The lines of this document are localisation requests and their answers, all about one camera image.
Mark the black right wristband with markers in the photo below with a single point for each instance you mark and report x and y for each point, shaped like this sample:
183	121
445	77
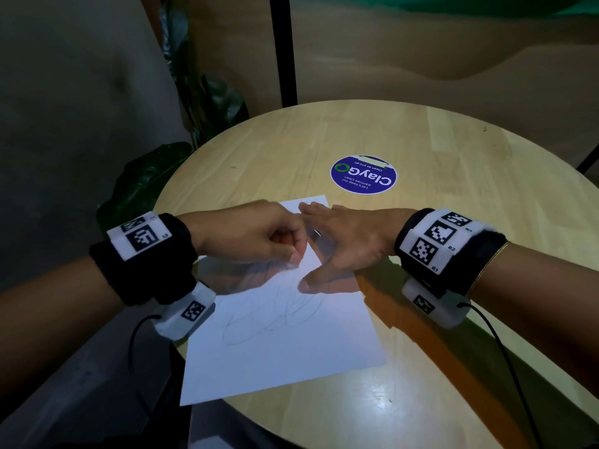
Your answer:
475	264

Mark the wooden panel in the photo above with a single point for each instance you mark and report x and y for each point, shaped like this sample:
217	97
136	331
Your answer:
421	51

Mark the black slanted metal bar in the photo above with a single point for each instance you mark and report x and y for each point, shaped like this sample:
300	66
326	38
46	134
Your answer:
588	158

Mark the black vertical pole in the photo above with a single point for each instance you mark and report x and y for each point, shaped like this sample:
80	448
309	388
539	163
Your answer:
283	51

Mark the black wristband with markers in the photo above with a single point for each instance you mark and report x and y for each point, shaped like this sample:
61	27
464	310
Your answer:
475	264
154	275

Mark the dark green leafy plant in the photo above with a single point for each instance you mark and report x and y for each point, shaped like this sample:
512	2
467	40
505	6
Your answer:
140	182

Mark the person's right forearm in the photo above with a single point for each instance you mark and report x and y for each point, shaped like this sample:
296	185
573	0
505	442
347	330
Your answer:
547	308

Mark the white eraser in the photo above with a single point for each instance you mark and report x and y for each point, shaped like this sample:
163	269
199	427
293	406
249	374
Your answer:
296	259

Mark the round wooden table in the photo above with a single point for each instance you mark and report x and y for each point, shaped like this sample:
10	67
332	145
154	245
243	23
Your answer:
444	182

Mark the person's right hand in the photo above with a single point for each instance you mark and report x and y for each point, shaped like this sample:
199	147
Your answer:
360	238

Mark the person's left forearm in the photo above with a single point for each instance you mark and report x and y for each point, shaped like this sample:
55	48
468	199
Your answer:
51	327

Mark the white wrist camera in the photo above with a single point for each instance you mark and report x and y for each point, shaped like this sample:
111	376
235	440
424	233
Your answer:
182	315
440	310

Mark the person's left hand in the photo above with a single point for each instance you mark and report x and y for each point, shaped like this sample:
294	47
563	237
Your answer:
243	233

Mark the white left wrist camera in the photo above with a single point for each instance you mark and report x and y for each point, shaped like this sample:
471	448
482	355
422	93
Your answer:
182	315

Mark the white paper sheet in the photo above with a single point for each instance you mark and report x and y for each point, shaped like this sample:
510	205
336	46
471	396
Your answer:
281	360

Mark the round blue sticker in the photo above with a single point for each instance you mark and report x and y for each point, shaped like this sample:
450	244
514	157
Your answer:
363	175

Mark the black left wristband with markers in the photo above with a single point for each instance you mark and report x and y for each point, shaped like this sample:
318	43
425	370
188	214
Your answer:
154	275

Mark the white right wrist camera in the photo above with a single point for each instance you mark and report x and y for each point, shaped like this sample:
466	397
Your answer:
440	310

